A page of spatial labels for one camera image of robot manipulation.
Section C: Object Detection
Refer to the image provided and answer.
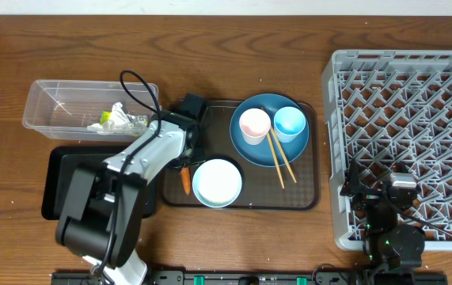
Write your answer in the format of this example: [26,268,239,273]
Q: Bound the orange carrot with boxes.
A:
[180,166,192,196]

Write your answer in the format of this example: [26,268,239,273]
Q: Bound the light blue bowl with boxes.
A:
[192,159,242,208]

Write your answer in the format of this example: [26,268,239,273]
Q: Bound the white napkin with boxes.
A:
[87,102,148,137]

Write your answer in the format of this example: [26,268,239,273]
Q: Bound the green snack wrapper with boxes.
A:
[100,112,111,124]

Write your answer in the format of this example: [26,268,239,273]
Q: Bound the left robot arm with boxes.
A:
[55,109,207,284]

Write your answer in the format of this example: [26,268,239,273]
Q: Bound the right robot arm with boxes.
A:
[340,160,426,284]

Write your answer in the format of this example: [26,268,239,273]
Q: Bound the grey dishwasher rack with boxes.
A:
[321,50,452,251]

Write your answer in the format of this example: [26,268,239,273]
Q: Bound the brown serving tray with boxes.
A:
[159,99,321,211]

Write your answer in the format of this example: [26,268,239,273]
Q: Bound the right wooden chopstick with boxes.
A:
[263,126,297,183]

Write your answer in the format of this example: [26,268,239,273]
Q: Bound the wooden chopstick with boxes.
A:
[266,132,285,189]
[263,126,297,183]

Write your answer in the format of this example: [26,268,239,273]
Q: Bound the dark blue plate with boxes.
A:
[230,93,310,167]

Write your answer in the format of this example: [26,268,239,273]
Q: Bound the pink cup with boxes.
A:
[239,108,271,145]

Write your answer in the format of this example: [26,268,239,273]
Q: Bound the left wooden chopstick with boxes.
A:
[266,132,285,189]

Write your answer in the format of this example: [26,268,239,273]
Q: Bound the light blue cup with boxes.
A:
[274,107,306,143]

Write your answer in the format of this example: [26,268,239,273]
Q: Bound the black plastic tray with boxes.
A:
[41,145,159,221]

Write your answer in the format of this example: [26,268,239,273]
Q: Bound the clear plastic bin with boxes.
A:
[22,79,158,143]

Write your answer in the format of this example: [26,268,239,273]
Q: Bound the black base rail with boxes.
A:
[50,271,448,285]

